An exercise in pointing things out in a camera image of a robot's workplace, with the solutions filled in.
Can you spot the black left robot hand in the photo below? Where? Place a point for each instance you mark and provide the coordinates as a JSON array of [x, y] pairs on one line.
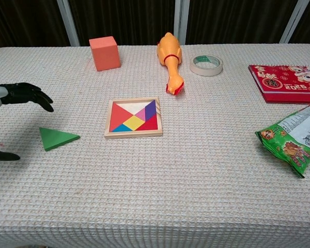
[[23, 94]]

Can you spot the green triangle tangram piece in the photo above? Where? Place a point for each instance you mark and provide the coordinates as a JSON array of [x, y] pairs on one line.
[[54, 138]]

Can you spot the large orange-red tangram triangle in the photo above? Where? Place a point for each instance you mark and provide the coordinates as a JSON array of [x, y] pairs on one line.
[[117, 117]]

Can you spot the blue tangram triangle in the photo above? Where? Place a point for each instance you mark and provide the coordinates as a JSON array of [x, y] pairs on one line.
[[122, 128]]

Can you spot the yellow tangram square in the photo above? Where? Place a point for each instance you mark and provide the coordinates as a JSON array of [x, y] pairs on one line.
[[134, 123]]

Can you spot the wooden tangram tray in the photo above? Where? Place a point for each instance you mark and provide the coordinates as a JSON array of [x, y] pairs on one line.
[[133, 135]]

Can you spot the pink tangram triangle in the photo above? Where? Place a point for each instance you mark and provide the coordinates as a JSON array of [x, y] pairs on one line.
[[142, 115]]

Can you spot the purple tangram parallelogram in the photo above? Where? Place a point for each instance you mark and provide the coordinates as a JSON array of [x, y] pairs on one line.
[[150, 110]]

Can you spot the red wooden triangle puzzle piece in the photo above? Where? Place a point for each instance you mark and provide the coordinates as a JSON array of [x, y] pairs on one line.
[[151, 125]]

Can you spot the orange foam cube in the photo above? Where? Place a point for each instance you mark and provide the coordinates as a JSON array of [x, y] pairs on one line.
[[106, 55]]

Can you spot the orange rubber chicken toy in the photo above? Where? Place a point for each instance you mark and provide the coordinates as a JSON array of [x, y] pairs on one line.
[[169, 49]]

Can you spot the beige masking tape roll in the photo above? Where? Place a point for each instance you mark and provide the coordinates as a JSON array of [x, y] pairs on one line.
[[196, 69]]

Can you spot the red 2026 calendar book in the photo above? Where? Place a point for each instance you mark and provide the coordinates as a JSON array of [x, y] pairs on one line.
[[286, 82]]

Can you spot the green snack bag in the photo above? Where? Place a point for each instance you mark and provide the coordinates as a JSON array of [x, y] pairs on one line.
[[292, 147]]

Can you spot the white frame post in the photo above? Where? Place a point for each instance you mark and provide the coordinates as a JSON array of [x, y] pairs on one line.
[[181, 20], [68, 23], [294, 22]]

